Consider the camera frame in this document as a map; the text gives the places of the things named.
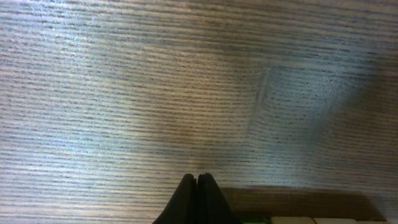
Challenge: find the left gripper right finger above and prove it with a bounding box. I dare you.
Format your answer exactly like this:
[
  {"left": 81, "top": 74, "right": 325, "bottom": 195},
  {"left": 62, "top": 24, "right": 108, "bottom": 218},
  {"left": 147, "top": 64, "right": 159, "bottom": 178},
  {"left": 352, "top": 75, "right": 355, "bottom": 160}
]
[{"left": 197, "top": 173, "right": 241, "bottom": 224}]

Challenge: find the blue L letter block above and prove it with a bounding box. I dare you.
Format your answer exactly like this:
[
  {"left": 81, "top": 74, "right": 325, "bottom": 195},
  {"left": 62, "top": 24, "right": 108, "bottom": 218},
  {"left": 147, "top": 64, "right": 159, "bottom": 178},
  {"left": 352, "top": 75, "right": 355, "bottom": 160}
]
[{"left": 270, "top": 217, "right": 315, "bottom": 224}]

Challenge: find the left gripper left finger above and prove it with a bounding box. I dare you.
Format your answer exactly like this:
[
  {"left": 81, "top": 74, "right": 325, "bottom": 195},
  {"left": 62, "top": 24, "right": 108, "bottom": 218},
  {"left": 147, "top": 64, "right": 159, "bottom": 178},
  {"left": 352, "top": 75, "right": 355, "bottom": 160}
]
[{"left": 153, "top": 174, "right": 197, "bottom": 224}]

